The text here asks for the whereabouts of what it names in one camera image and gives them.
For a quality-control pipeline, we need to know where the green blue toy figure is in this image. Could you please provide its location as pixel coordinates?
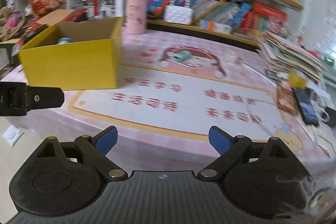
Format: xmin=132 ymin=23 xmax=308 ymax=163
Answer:
xmin=57 ymin=37 xmax=73 ymax=45

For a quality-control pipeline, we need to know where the black rectangular box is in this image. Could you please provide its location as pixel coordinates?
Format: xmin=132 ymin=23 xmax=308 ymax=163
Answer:
xmin=21 ymin=24 xmax=48 ymax=44

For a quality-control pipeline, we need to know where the yellow cardboard box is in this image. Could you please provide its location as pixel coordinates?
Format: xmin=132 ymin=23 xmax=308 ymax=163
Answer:
xmin=19 ymin=17 xmax=123 ymax=90

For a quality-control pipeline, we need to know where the beige plush blanket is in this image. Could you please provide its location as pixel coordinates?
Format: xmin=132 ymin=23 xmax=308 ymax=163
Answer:
xmin=0 ymin=6 xmax=26 ymax=42

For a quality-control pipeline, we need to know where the brown cardboard sheet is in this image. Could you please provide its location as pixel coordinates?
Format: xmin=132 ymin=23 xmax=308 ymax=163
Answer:
xmin=36 ymin=9 xmax=80 ymax=27

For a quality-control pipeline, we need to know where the pink cartoon table mat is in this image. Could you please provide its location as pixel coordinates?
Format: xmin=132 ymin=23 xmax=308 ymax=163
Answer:
xmin=1 ymin=28 xmax=335 ymax=172

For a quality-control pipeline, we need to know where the black smartphone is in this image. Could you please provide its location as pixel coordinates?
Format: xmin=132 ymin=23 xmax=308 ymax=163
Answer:
xmin=292 ymin=87 xmax=319 ymax=127

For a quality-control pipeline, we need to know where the white cube eraser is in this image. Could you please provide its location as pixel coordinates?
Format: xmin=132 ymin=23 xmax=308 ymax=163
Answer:
xmin=225 ymin=52 xmax=242 ymax=64

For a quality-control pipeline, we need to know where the stack of paper booklets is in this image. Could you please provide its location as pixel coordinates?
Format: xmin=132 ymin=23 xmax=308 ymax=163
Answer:
xmin=258 ymin=32 xmax=327 ymax=84

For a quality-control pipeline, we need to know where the green small device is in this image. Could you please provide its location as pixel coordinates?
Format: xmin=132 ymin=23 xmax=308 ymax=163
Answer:
xmin=172 ymin=50 xmax=192 ymax=62

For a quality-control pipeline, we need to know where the blue orange white box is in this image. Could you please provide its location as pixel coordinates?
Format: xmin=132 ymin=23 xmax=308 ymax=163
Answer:
xmin=199 ymin=19 xmax=232 ymax=34

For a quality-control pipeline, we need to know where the pink cylindrical container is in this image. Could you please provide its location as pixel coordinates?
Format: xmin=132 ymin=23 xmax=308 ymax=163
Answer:
xmin=125 ymin=0 xmax=147 ymax=35

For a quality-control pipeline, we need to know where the red dictionary book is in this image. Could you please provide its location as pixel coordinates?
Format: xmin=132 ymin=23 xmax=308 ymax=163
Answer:
xmin=252 ymin=1 xmax=288 ymax=23

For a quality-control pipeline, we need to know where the white quilted pearl handbag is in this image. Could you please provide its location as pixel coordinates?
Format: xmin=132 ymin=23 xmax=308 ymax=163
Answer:
xmin=163 ymin=0 xmax=194 ymax=25

